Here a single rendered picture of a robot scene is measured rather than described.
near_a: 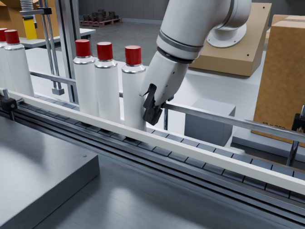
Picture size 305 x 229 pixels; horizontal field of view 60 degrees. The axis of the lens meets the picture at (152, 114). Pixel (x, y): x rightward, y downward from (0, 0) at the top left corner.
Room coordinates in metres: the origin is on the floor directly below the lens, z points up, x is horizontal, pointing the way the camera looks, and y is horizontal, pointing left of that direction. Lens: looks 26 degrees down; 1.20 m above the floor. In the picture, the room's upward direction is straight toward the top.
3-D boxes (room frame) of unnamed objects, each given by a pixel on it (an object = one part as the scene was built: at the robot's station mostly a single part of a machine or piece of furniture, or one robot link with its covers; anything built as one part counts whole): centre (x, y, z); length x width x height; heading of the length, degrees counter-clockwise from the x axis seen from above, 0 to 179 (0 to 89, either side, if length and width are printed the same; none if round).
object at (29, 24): (0.73, 0.33, 1.09); 0.03 x 0.01 x 0.06; 149
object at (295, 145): (0.44, -0.28, 0.91); 0.07 x 0.03 x 0.17; 149
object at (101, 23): (9.14, 1.66, 0.23); 1.28 x 0.89 x 0.46; 153
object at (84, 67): (0.61, 0.16, 0.98); 0.05 x 0.05 x 0.20
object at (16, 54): (0.75, 0.39, 0.98); 0.05 x 0.05 x 0.20
